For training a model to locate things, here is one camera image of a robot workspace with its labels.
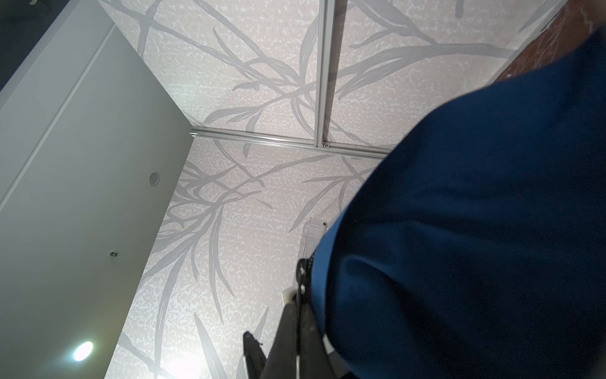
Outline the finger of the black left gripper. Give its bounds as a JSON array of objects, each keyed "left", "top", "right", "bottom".
[{"left": 242, "top": 332, "right": 267, "bottom": 379}]

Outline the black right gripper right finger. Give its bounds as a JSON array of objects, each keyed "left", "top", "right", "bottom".
[{"left": 299, "top": 304, "right": 336, "bottom": 379}]

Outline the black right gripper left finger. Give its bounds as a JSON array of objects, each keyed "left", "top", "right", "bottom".
[{"left": 260, "top": 303, "right": 298, "bottom": 379}]

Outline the blue zip jacket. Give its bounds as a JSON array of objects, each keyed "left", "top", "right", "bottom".
[{"left": 311, "top": 28, "right": 605, "bottom": 378}]

